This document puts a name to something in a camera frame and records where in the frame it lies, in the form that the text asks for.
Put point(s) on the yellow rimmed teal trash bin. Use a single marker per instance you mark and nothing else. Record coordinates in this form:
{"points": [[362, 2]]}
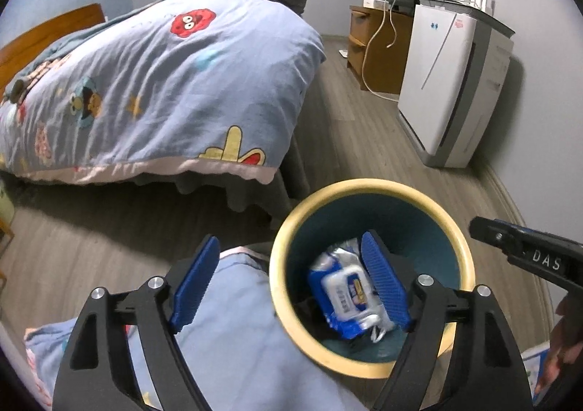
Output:
{"points": [[291, 228]]}

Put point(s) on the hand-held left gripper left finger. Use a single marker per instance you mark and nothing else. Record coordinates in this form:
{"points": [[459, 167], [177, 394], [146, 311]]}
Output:
{"points": [[196, 285]]}

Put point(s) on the person's right hand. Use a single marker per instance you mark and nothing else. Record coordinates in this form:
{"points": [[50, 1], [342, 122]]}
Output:
{"points": [[567, 342]]}

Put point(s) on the wooden bed headboard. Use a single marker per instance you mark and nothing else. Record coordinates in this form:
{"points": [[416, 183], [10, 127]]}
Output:
{"points": [[27, 51]]}

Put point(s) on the grey bed skirt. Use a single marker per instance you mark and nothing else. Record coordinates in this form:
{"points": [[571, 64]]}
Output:
{"points": [[255, 196]]}

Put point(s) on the flat white box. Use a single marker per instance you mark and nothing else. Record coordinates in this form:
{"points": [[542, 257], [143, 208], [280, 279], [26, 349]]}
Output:
{"points": [[375, 4]]}

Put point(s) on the white air purifier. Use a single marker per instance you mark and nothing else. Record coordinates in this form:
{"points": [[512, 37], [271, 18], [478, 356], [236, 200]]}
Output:
{"points": [[437, 73]]}

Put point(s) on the blue cartoon printed stool cloth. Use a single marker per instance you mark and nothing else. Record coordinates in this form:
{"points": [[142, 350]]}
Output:
{"points": [[255, 324]]}

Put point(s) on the strawberry printed paper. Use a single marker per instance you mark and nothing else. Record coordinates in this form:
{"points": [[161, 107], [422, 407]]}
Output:
{"points": [[533, 365]]}

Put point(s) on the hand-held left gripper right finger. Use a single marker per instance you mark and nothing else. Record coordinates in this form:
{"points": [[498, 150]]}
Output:
{"points": [[385, 288]]}

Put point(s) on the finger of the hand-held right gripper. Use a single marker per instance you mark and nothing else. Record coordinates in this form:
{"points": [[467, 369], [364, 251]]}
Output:
{"points": [[494, 235]]}

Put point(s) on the wooden television cabinet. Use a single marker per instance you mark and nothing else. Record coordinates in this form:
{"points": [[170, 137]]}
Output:
{"points": [[387, 64]]}

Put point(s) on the blue wet wipes packet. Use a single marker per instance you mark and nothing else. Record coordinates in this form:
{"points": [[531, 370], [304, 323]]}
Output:
{"points": [[341, 297]]}

